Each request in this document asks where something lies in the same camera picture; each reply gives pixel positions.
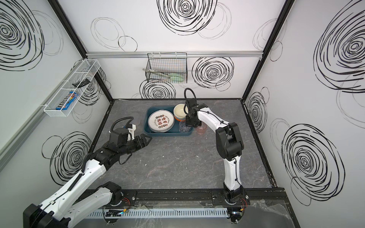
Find clear glass cup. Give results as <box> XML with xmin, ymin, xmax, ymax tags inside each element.
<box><xmin>179</xmin><ymin>120</ymin><xmax>192</xmax><ymax>133</ymax></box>

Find white plate red symbols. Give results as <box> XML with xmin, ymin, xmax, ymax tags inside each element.
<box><xmin>147</xmin><ymin>110</ymin><xmax>175</xmax><ymax>133</ymax></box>

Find orange bowl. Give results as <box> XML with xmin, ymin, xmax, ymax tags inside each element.
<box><xmin>174</xmin><ymin>116</ymin><xmax>186</xmax><ymax>122</ymax></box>

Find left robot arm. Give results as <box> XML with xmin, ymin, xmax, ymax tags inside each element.
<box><xmin>23</xmin><ymin>124</ymin><xmax>152</xmax><ymax>228</ymax></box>

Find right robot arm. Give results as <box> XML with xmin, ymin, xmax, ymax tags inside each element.
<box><xmin>185</xmin><ymin>98</ymin><xmax>245</xmax><ymax>205</ymax></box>

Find teal plastic bin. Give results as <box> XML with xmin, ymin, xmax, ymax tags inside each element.
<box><xmin>144</xmin><ymin>105</ymin><xmax>193</xmax><ymax>137</ymax></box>

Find pink transparent cup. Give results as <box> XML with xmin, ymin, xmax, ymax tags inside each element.
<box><xmin>196</xmin><ymin>122</ymin><xmax>207</xmax><ymax>135</ymax></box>

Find green item in basket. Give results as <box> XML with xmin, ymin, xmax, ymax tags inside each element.
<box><xmin>168</xmin><ymin>73</ymin><xmax>185</xmax><ymax>83</ymax></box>

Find metal tongs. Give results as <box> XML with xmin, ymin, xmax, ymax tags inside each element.
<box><xmin>142</xmin><ymin>68</ymin><xmax>171</xmax><ymax>78</ymax></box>

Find blue candy packet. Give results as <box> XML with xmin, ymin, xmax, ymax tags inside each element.
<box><xmin>56</xmin><ymin>92</ymin><xmax>79</xmax><ymax>111</ymax></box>

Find black wire basket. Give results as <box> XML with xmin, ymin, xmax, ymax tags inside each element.
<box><xmin>145</xmin><ymin>52</ymin><xmax>188</xmax><ymax>84</ymax></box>

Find white wire shelf basket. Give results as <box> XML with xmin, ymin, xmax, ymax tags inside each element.
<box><xmin>43</xmin><ymin>59</ymin><xmax>100</xmax><ymax>117</ymax></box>

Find white slotted cable duct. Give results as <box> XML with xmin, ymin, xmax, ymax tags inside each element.
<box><xmin>86</xmin><ymin>208</ymin><xmax>229</xmax><ymax>219</ymax></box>

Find black mounting rail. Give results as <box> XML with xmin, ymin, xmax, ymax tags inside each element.
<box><xmin>121</xmin><ymin>188</ymin><xmax>288</xmax><ymax>206</ymax></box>

